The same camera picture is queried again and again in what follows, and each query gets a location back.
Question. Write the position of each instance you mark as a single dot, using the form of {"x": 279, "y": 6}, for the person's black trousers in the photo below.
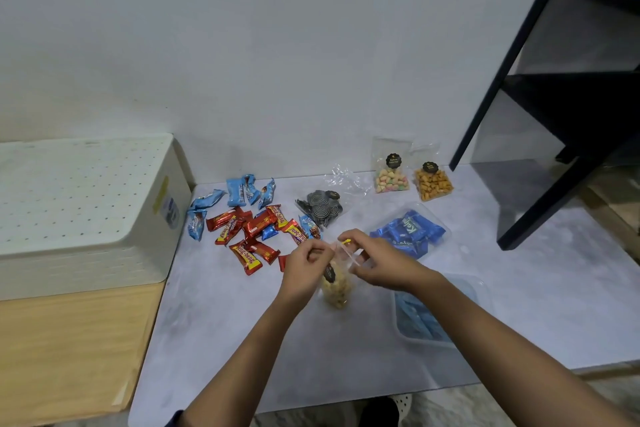
{"x": 377, "y": 414}

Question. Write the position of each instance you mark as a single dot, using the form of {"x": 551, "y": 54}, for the person's navy shirt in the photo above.
{"x": 175, "y": 419}

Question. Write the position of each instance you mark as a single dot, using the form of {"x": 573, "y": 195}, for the white perforated box lid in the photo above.
{"x": 75, "y": 191}

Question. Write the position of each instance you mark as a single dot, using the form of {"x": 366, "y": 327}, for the pile of red candy bars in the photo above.
{"x": 250, "y": 226}

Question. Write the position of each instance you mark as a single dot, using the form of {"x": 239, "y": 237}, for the black side table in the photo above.
{"x": 565, "y": 111}

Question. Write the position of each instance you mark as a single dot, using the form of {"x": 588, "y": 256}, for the person's left hand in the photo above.
{"x": 302, "y": 274}

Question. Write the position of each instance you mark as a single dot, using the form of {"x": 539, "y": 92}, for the group of light blue packets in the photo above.
{"x": 235, "y": 191}

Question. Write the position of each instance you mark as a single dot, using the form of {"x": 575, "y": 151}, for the person's white right clog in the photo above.
{"x": 402, "y": 406}

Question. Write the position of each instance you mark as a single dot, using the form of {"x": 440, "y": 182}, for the grey marble-look board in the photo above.
{"x": 200, "y": 331}

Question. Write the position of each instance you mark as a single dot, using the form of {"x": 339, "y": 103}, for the bag of black-white cookies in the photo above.
{"x": 322, "y": 204}

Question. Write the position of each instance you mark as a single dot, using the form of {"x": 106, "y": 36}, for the bag of beige nuts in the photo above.
{"x": 337, "y": 286}

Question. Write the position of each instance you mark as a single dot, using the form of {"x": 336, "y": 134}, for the person's right hand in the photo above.
{"x": 392, "y": 266}

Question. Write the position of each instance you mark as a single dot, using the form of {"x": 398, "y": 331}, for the clear plastic tub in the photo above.
{"x": 397, "y": 321}
{"x": 445, "y": 241}

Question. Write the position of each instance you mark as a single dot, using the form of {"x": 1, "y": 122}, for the person's left forearm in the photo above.
{"x": 235, "y": 366}

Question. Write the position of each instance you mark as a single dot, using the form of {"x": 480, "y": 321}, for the wooden folding table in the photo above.
{"x": 65, "y": 346}

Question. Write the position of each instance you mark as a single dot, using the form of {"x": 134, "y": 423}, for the bag of pastel candies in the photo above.
{"x": 392, "y": 176}

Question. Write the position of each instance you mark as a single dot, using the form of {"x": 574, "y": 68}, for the white storage box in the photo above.
{"x": 125, "y": 251}

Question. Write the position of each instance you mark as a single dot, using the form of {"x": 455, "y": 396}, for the bag of orange crackers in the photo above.
{"x": 432, "y": 184}

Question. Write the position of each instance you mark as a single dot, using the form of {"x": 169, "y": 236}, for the person's right forearm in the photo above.
{"x": 510, "y": 356}

